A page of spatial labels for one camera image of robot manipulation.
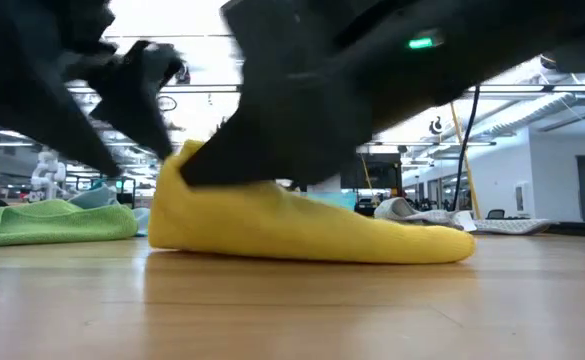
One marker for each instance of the yellow microfiber towel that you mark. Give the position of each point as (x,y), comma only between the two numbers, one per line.
(272,225)

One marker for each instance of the black office chair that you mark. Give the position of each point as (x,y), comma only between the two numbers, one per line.
(495,214)

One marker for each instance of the black monitor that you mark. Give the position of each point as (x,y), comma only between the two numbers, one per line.
(379,172)

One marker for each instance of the white wall dispenser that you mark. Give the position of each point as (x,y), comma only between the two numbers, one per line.
(522,197)

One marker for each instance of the light blue microfiber towel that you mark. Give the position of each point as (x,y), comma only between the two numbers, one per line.
(92,197)

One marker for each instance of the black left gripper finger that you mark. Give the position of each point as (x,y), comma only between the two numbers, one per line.
(137,95)
(37,100)

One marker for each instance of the long ceiling light bar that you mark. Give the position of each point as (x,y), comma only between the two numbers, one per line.
(512,88)

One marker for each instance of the silver ventilation duct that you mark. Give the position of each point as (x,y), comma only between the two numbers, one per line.
(532,112)

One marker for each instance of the light grey tagged towel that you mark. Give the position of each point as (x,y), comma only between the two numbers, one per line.
(422,215)

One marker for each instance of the bright green microfiber towel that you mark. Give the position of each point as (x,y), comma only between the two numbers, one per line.
(47,222)

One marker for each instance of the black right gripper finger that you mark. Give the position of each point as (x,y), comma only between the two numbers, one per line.
(292,140)

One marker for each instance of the teal translucent plastic bin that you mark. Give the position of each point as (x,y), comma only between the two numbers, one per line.
(329,200)

